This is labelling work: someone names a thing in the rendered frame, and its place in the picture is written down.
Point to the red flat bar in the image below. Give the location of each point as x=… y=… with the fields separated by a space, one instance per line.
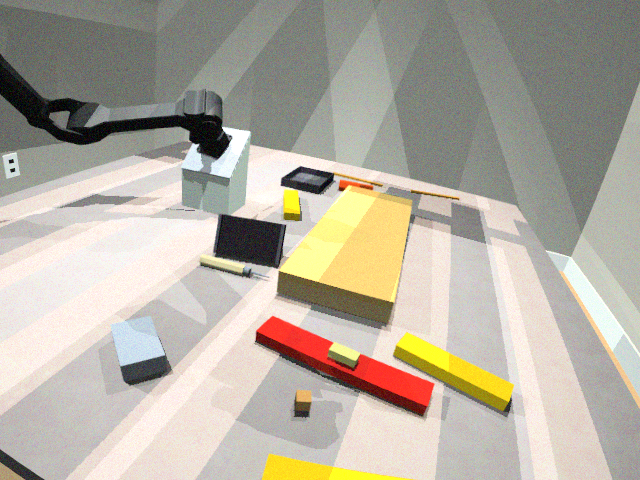
x=347 y=364

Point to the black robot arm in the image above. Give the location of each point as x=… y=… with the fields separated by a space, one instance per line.
x=200 y=112

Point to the small tan cube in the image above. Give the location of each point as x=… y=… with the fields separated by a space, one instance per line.
x=303 y=400

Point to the tan rectangular panel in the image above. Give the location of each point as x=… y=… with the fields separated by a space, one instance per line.
x=351 y=259

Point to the orange-handled awl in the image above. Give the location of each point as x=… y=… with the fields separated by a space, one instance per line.
x=344 y=184

